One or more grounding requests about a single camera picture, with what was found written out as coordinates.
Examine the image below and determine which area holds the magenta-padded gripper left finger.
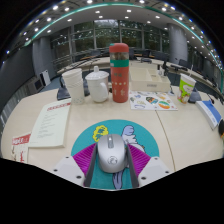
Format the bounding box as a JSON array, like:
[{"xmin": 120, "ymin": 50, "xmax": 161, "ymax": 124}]
[{"xmin": 52, "ymin": 143, "xmax": 99, "ymax": 188}]

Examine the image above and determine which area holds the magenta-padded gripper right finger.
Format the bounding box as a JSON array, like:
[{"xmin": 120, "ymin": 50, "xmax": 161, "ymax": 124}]
[{"xmin": 125, "ymin": 143, "xmax": 173, "ymax": 189}]

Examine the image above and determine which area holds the silver grey computer mouse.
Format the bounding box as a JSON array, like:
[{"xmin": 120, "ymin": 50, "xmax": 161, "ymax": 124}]
[{"xmin": 96, "ymin": 133, "xmax": 128, "ymax": 174}]

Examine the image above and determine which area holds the round teal cartoon mouse pad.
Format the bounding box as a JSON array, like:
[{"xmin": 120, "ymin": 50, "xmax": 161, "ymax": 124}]
[{"xmin": 70, "ymin": 119, "xmax": 160, "ymax": 191}]

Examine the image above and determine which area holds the white printed paper sheet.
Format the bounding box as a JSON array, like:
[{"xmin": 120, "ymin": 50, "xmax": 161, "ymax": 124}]
[{"xmin": 28, "ymin": 98, "xmax": 72, "ymax": 149}]

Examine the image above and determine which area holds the colourful sticker sheet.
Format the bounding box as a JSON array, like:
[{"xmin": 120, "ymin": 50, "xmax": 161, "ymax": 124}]
[{"xmin": 128, "ymin": 90, "xmax": 179, "ymax": 111}]

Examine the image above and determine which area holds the red and white leaflet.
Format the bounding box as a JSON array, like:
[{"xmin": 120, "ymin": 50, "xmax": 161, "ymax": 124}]
[{"xmin": 10, "ymin": 133, "xmax": 32, "ymax": 164}]

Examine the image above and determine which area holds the dark gooseneck conference microphone unit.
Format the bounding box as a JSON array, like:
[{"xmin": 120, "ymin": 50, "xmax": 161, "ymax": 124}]
[
  {"xmin": 56, "ymin": 59, "xmax": 101, "ymax": 101},
  {"xmin": 188, "ymin": 87, "xmax": 215, "ymax": 104}
]

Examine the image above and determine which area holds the stack of white paper cups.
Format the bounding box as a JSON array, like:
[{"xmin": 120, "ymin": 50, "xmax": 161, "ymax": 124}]
[{"xmin": 61, "ymin": 68, "xmax": 86, "ymax": 106}]

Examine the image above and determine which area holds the white lidded ceramic mug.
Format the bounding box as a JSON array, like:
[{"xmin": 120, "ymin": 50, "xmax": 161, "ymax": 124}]
[{"xmin": 84, "ymin": 65, "xmax": 110, "ymax": 103}]

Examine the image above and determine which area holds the cream cardboard box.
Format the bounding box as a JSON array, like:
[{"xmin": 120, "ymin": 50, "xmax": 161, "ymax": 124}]
[{"xmin": 129, "ymin": 67, "xmax": 172, "ymax": 93}]

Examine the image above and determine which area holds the red bottle with green band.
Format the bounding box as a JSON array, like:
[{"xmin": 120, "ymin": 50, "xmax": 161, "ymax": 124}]
[{"xmin": 108, "ymin": 42, "xmax": 130, "ymax": 104}]

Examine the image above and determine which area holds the green printed paper drink cup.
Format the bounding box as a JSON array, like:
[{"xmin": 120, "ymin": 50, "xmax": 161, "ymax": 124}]
[{"xmin": 176, "ymin": 64, "xmax": 197, "ymax": 104}]

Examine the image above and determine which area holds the blue and white book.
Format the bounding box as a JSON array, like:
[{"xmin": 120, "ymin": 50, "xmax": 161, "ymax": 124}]
[{"xmin": 195, "ymin": 99, "xmax": 223, "ymax": 131}]

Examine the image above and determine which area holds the grey floor cabinet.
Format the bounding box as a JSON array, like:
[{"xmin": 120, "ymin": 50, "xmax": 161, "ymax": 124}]
[{"xmin": 28, "ymin": 78, "xmax": 44, "ymax": 95}]

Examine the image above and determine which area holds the white floor appliance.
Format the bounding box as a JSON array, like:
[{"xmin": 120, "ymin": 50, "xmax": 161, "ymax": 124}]
[{"xmin": 39, "ymin": 69, "xmax": 52, "ymax": 87}]

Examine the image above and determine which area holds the long curved conference desk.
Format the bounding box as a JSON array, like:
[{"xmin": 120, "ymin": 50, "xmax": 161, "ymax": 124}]
[{"xmin": 56, "ymin": 56, "xmax": 224, "ymax": 98}]

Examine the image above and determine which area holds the group of dark office chairs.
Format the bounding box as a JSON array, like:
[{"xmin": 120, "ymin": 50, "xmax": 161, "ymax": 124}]
[{"xmin": 79, "ymin": 46, "xmax": 201, "ymax": 69}]

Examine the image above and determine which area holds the group of ceiling lights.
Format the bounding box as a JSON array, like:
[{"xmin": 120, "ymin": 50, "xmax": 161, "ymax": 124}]
[{"xmin": 6, "ymin": 0, "xmax": 224, "ymax": 68}]

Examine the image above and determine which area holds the black handheld microphone orange ring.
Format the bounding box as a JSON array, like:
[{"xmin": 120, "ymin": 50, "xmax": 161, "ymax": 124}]
[{"xmin": 218, "ymin": 118, "xmax": 224, "ymax": 138}]

